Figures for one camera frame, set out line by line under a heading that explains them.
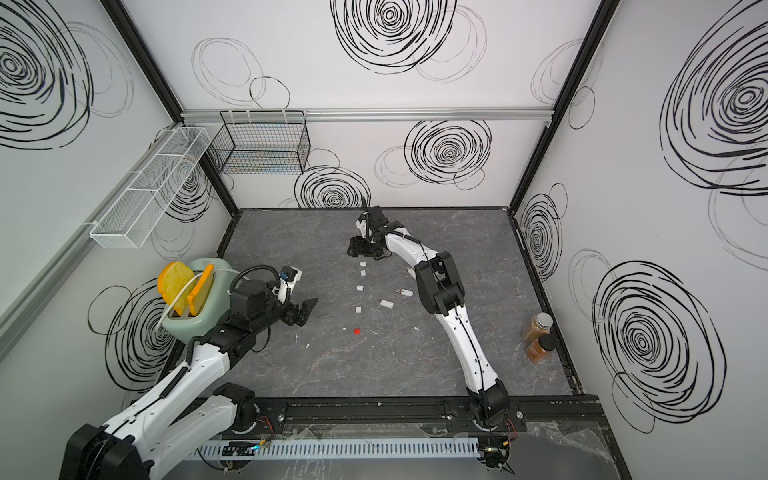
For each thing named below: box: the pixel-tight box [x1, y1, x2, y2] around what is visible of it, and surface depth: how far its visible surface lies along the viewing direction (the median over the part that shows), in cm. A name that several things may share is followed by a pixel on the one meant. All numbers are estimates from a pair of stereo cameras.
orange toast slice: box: [187, 264, 215, 317], surface depth 75 cm
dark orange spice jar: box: [525, 333, 557, 363], surface depth 80 cm
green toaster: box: [162, 258, 235, 345], surface depth 79 cm
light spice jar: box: [523, 312, 554, 342], surface depth 81 cm
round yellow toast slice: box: [158, 261, 199, 317], surface depth 77 cm
